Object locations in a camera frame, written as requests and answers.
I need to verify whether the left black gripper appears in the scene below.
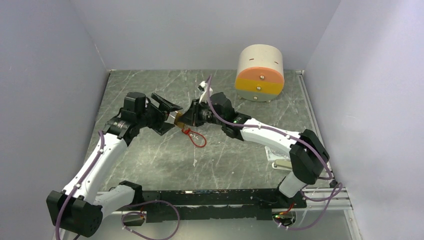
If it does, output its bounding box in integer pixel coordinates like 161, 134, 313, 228
136, 93, 182, 136

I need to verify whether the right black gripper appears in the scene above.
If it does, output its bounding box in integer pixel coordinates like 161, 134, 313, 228
178, 98, 225, 127

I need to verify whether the brass padlock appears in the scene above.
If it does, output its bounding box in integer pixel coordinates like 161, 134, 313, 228
168, 111, 186, 131

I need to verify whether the red cable lock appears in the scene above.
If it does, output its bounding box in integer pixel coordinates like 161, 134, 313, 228
181, 128, 207, 148

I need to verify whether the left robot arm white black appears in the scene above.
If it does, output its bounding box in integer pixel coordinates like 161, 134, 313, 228
46, 92, 182, 240

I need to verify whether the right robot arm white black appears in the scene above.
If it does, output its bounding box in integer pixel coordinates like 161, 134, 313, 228
178, 92, 330, 208

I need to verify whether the cylindrical drawer box orange yellow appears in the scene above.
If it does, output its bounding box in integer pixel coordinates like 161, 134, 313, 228
234, 44, 285, 102

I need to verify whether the white card package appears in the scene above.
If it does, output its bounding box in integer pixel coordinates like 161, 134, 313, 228
264, 146, 290, 162

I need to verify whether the beige white stapler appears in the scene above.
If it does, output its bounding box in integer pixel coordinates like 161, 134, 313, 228
271, 159, 293, 171

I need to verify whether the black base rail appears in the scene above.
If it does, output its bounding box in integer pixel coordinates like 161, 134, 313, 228
119, 188, 307, 223

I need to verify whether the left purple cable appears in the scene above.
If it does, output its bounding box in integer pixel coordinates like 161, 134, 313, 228
54, 129, 106, 240

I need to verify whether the purple cable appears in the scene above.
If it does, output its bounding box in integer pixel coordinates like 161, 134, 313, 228
205, 74, 344, 203
54, 129, 106, 240

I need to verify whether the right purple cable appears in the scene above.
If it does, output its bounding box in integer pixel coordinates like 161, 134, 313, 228
205, 74, 344, 203

